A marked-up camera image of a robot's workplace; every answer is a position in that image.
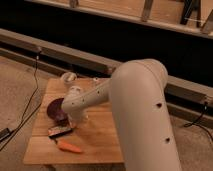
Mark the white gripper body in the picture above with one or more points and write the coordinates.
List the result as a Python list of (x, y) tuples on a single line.
[(77, 118)]

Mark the orange carrot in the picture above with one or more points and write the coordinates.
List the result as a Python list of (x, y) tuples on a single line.
[(68, 147)]

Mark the black box on floor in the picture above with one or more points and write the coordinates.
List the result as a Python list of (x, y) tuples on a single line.
[(4, 134)]

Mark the dark purple bowl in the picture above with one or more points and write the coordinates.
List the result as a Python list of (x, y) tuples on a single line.
[(55, 112)]

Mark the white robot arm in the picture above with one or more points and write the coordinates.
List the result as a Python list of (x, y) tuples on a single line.
[(136, 94)]

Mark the wooden table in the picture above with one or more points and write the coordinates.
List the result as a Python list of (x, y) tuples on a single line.
[(96, 136)]

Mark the metal rail beam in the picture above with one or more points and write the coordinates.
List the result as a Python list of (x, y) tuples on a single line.
[(176, 86)]

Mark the white cup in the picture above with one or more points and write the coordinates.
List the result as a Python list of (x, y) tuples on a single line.
[(68, 77)]

